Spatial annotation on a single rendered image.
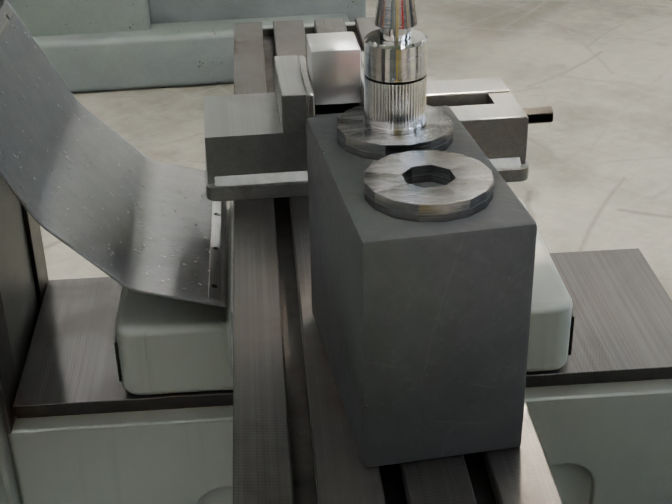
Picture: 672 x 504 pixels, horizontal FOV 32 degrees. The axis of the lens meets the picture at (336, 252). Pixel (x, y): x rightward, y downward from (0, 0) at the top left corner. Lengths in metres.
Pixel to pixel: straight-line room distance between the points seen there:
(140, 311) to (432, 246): 0.56
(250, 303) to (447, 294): 0.31
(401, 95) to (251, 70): 0.76
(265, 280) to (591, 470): 0.50
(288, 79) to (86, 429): 0.44
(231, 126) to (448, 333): 0.51
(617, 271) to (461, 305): 0.75
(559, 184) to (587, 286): 2.00
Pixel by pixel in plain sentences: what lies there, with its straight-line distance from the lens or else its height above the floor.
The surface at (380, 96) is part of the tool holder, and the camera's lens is 0.86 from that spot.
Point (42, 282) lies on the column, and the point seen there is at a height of 0.75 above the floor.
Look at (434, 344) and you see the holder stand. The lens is 0.80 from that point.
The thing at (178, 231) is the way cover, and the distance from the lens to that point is 1.31.
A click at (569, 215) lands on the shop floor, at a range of 3.29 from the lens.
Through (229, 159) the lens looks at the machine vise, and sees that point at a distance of 1.22.
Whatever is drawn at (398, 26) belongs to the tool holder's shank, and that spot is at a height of 1.22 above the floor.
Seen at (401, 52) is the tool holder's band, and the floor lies 1.20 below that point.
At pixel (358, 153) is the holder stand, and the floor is 1.12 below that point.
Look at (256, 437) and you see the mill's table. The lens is 0.88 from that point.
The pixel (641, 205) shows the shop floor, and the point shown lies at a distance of 3.38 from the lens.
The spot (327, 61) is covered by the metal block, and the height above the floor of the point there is 1.07.
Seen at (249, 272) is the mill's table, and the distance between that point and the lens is 1.09.
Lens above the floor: 1.47
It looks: 29 degrees down
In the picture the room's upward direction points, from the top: 1 degrees counter-clockwise
